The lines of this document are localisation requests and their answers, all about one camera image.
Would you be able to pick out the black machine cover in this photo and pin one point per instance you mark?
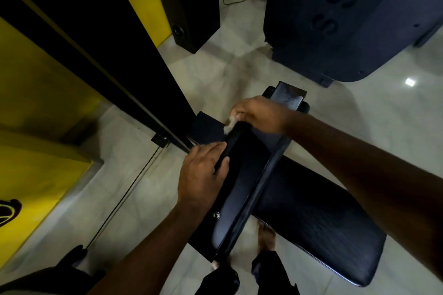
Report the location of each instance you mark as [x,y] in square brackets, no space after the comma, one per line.
[41,284]

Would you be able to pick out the person's left foot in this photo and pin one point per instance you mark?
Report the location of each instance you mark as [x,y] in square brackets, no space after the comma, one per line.
[216,264]

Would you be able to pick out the person's left hand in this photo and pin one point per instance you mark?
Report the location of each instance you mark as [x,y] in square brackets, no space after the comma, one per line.
[202,180]

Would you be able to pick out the person's foot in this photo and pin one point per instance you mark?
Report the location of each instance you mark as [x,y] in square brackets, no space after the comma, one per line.
[266,236]
[216,264]

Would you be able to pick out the black textured seat pad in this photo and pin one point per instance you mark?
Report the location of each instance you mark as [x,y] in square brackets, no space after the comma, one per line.
[322,215]

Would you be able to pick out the person's right forearm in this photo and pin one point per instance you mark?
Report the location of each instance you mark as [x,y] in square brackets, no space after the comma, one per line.
[373,184]

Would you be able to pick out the black rowing footplate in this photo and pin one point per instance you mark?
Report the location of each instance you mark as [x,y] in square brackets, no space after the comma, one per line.
[249,173]

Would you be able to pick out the dark weight stack shroud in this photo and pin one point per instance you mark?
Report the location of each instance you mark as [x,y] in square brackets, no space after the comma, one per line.
[346,28]

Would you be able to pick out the person's right hand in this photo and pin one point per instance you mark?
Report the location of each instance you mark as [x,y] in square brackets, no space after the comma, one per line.
[264,113]

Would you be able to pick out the person's black shorts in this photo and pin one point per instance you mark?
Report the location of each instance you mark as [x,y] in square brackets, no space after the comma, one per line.
[273,274]

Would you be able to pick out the person's left forearm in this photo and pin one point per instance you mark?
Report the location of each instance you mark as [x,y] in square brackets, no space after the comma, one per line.
[149,256]

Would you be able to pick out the person's right foot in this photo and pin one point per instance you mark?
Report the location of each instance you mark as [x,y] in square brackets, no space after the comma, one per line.
[266,236]

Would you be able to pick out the white cleaning wipe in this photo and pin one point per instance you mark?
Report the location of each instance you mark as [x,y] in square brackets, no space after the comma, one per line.
[229,129]

